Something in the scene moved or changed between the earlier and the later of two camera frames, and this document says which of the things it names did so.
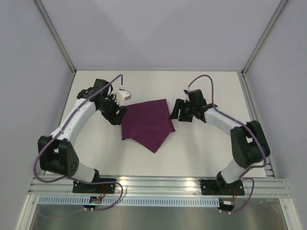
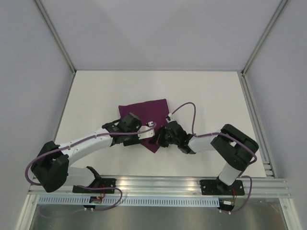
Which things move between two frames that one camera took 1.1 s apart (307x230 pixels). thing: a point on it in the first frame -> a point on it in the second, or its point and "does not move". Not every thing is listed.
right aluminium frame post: x=281 y=5 does not move
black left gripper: x=113 y=118 -> x=135 y=140
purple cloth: x=149 y=123 does not move
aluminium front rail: x=62 y=186 does not move
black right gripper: x=186 y=110 -> x=164 y=136
